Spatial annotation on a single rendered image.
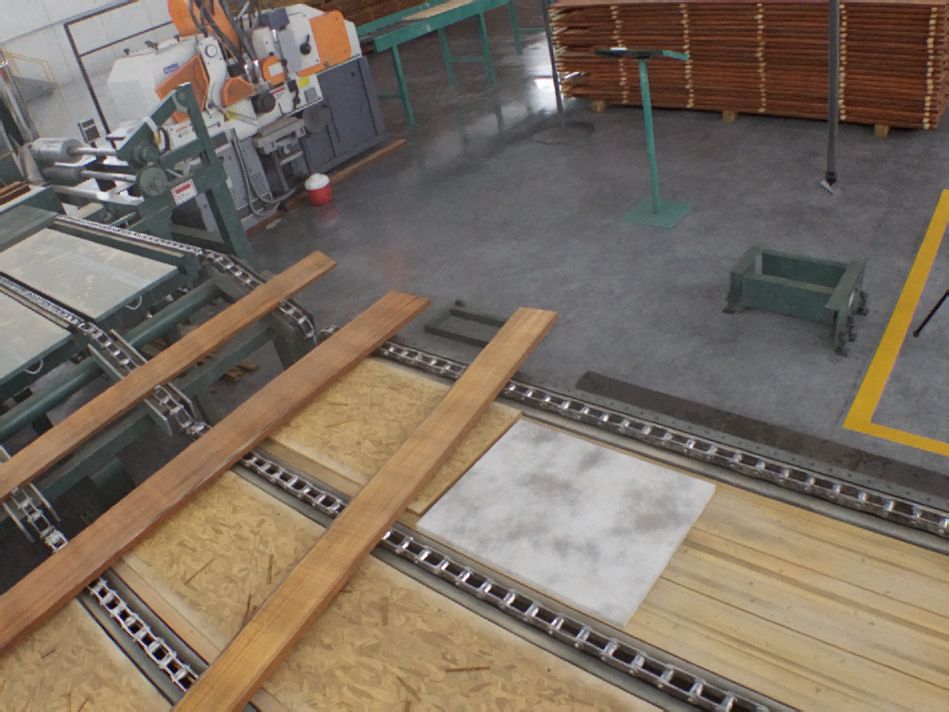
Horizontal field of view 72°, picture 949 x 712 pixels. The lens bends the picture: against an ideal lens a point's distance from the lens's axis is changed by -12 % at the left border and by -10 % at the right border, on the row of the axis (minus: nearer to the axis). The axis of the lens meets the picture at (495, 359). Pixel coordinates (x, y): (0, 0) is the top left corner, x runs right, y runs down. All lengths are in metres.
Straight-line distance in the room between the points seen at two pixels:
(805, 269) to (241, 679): 3.32
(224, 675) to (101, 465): 1.30
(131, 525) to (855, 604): 1.90
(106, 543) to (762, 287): 3.12
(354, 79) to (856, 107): 4.73
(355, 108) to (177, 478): 5.82
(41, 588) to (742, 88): 6.29
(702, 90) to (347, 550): 5.91
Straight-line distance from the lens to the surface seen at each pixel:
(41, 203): 6.21
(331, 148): 7.53
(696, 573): 1.72
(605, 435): 2.05
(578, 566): 1.72
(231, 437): 2.39
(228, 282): 3.18
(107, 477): 2.86
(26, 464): 2.75
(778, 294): 3.84
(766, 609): 1.66
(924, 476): 3.17
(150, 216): 5.03
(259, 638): 1.78
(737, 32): 6.77
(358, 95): 7.73
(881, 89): 6.52
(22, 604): 2.30
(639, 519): 1.80
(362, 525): 1.89
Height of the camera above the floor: 2.17
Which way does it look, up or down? 34 degrees down
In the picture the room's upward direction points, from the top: 13 degrees counter-clockwise
